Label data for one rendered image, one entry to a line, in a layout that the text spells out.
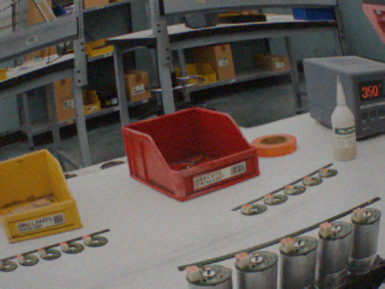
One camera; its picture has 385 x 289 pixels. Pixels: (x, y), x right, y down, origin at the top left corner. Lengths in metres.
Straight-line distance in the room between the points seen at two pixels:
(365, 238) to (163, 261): 0.20
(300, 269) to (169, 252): 0.19
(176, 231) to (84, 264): 0.10
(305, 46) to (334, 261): 5.79
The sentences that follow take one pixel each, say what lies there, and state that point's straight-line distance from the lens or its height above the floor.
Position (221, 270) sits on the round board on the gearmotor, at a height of 0.81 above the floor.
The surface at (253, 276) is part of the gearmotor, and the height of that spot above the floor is 0.81.
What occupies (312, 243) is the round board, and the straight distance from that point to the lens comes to 0.33.
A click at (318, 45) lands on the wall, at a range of 6.24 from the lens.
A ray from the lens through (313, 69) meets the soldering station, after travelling 0.80.
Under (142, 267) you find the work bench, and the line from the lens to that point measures 0.46.
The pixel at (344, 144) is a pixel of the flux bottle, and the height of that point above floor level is 0.77.
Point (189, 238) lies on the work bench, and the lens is 0.51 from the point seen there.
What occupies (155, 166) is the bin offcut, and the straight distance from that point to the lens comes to 0.63.
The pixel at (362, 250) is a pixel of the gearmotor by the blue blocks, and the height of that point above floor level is 0.79.
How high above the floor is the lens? 0.96
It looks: 15 degrees down
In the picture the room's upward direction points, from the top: 8 degrees counter-clockwise
